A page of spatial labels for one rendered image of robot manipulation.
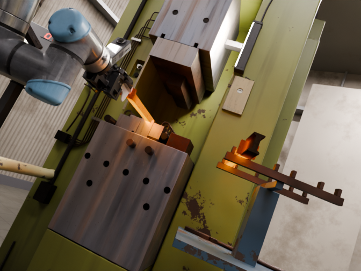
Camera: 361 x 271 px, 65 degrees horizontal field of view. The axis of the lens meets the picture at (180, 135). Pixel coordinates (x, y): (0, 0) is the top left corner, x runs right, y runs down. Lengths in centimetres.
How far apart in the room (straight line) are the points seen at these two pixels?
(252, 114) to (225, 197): 38
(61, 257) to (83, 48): 77
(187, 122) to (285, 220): 295
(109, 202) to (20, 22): 67
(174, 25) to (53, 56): 81
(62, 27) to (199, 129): 113
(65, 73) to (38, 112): 370
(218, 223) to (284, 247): 314
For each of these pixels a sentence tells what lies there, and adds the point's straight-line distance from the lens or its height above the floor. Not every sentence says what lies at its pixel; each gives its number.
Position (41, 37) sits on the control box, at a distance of 140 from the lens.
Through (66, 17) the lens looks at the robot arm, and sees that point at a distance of 65.
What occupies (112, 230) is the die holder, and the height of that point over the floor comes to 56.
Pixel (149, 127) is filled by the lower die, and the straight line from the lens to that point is 116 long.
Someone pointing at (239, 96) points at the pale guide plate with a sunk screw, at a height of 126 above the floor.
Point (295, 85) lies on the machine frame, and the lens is 186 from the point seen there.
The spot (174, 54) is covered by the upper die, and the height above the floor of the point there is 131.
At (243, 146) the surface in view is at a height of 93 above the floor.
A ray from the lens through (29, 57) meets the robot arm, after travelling 64.
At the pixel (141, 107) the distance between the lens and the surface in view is 103.
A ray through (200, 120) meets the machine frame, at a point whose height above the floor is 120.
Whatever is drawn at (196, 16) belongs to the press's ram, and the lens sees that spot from 137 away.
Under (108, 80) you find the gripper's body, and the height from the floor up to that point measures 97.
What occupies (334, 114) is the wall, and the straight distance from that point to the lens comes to 471.
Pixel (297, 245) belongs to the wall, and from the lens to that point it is 429.
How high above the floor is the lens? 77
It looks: 11 degrees up
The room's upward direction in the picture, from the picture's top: 23 degrees clockwise
